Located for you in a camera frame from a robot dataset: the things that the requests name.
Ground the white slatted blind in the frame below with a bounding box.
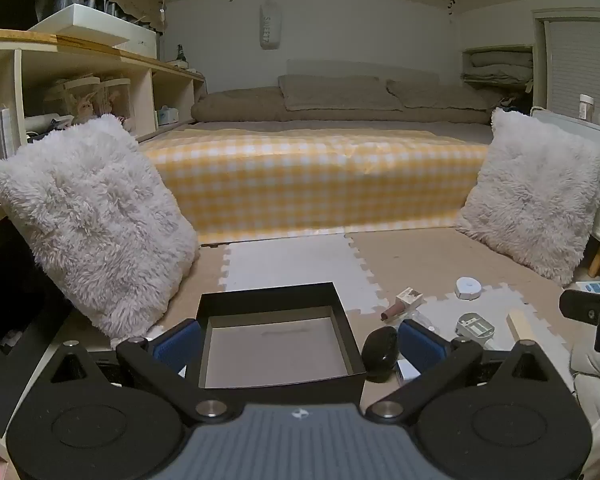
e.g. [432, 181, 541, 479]
[532, 7, 600, 121]

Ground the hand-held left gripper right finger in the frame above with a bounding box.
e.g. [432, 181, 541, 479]
[365, 319, 553, 427]

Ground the cream wooden shelf unit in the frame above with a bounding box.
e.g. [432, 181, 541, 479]
[0, 29, 207, 241]

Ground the white round tape measure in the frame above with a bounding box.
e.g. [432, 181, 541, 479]
[455, 276, 485, 301]

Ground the dark clothing heap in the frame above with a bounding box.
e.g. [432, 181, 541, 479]
[495, 85, 535, 111]

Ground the folded bedding stack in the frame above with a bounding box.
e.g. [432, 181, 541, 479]
[467, 51, 535, 85]

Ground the fluffy white pillow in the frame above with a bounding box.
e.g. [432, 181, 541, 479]
[455, 107, 600, 286]
[0, 114, 201, 338]

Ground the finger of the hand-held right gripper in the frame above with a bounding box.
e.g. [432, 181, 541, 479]
[559, 287, 600, 325]

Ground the light wooden piece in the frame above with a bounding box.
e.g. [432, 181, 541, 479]
[507, 310, 535, 346]

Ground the bunny doll in clear case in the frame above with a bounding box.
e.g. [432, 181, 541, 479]
[100, 77, 133, 131]
[55, 77, 103, 126]

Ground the small brown white tube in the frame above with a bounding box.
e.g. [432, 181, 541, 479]
[395, 287, 423, 311]

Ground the grey bed mattress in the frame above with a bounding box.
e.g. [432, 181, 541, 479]
[180, 119, 496, 146]

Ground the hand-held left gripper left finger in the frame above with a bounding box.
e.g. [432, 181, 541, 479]
[45, 319, 243, 427]

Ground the white foam mat tile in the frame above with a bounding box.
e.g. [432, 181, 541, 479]
[222, 234, 381, 311]
[420, 282, 531, 351]

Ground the grey-green plastic bracket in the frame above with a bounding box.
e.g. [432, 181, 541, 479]
[455, 312, 496, 343]

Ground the yellow checkered mattress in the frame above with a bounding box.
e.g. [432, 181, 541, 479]
[139, 127, 491, 245]

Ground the black cardboard box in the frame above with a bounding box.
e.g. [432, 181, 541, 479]
[184, 281, 368, 408]

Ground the white storage box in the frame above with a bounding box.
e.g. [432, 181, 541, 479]
[27, 4, 158, 58]

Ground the black oval case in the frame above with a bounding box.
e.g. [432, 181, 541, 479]
[361, 326, 400, 380]

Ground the brown flat pillow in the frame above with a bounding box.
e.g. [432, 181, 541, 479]
[278, 74, 405, 112]
[386, 79, 491, 111]

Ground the white hanging fabric bag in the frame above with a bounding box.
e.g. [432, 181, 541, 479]
[259, 0, 283, 51]

